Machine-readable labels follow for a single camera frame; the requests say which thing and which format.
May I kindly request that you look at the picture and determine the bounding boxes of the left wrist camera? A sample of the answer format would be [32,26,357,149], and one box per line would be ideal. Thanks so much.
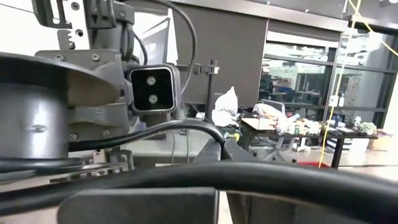
[126,63,178,115]

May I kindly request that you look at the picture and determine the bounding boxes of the cluttered black table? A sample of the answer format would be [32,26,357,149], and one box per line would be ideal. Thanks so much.
[239,102,379,170]

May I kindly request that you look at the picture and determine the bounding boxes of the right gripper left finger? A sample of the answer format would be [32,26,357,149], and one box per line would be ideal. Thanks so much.
[57,138,223,224]

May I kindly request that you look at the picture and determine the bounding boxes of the white plastic bag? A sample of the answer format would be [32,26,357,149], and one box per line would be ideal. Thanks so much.
[212,86,239,128]

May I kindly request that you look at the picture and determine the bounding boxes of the black cord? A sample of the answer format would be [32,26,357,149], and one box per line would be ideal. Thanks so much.
[0,119,398,224]

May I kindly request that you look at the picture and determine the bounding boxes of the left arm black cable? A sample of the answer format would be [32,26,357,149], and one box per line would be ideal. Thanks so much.
[119,0,199,94]

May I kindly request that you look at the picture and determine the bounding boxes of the yellow cable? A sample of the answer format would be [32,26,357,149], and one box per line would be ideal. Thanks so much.
[317,0,398,169]

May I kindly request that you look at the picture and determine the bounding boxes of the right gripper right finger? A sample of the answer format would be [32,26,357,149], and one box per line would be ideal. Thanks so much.
[223,138,374,224]

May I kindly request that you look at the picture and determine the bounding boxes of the black post with clamp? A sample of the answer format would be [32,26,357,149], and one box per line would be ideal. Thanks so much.
[192,58,220,125]

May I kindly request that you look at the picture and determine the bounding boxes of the black plastic cable spool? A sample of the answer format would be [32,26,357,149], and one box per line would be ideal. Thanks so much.
[0,52,121,160]

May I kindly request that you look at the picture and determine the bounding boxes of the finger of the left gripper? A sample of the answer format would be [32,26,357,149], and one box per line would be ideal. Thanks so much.
[34,49,131,102]
[68,101,131,143]

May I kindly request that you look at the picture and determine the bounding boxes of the cardboard box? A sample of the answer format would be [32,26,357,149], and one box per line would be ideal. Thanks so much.
[366,133,396,152]

